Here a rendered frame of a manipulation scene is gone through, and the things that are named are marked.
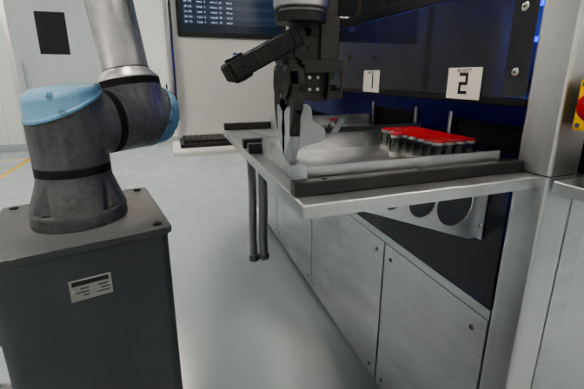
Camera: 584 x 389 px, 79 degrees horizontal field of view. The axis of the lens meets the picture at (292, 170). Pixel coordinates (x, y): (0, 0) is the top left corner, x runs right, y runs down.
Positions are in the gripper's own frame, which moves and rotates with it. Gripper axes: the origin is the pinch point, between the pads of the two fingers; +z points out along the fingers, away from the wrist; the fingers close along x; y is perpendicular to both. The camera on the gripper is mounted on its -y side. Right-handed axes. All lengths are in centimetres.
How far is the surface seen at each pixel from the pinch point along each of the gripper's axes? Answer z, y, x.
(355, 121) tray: 2, 41, 54
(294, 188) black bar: 2.5, -1.5, -7.8
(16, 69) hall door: -21, -211, 544
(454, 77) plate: -11.5, 38.3, 9.5
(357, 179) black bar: 2.0, 7.6, -8.0
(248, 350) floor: 92, 5, 65
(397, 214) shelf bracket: 11.3, 19.7, -1.1
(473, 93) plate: -8.6, 38.3, 4.2
